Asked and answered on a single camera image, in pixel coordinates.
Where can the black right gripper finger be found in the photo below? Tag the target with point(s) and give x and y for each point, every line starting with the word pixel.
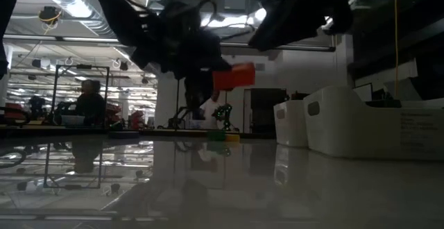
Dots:
pixel 341 19
pixel 277 36

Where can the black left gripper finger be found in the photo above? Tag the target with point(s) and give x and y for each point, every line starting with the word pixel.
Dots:
pixel 222 65
pixel 196 92

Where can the orange eight-stud toy brick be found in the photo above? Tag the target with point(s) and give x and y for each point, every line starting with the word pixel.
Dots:
pixel 234 77

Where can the background black robot arm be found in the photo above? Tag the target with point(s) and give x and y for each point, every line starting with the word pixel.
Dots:
pixel 178 119

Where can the person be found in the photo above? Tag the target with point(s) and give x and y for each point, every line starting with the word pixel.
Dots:
pixel 90 104
pixel 209 112

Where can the ceiling light panel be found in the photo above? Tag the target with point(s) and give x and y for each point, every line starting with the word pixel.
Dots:
pixel 229 21

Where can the green hollow square brick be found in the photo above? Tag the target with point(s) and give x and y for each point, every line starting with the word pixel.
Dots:
pixel 216 135

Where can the yellow long block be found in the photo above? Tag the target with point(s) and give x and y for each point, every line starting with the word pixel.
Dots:
pixel 232 137

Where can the red machine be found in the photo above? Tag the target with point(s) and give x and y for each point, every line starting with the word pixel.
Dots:
pixel 137 119

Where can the monitor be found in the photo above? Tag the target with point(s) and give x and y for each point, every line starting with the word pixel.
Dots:
pixel 362 92

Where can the white tub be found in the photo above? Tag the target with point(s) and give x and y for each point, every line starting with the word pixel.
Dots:
pixel 73 119

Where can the red storage bin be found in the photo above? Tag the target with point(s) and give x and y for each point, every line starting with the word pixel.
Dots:
pixel 13 110

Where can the grey wall vent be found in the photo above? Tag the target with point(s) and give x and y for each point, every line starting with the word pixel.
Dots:
pixel 259 66

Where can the large silver spiral duct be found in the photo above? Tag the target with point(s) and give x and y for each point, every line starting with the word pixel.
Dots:
pixel 69 3

